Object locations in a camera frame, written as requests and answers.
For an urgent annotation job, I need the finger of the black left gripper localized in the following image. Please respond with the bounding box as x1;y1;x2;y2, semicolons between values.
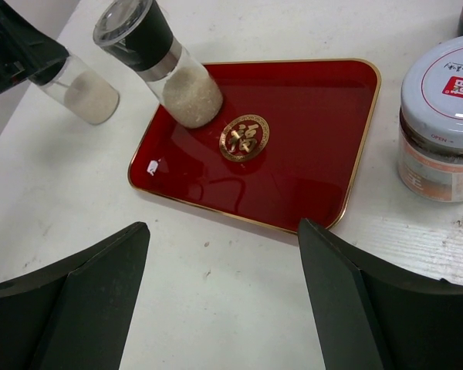
0;1;69;95

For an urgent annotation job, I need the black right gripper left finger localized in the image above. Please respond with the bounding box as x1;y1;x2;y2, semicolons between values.
0;222;150;369

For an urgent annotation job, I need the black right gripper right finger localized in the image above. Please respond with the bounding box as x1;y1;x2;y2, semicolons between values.
298;219;463;369

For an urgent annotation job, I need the black cap salt grinder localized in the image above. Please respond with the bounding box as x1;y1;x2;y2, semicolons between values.
29;54;120;125

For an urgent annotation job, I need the clear cap salt grinder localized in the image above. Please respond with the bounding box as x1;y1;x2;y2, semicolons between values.
93;1;224;129

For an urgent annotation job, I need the grey lid seasoning jar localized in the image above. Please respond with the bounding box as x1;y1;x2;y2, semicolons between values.
398;36;463;203

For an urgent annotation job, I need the red gold-rimmed tray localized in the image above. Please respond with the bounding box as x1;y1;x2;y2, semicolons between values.
127;59;381;234

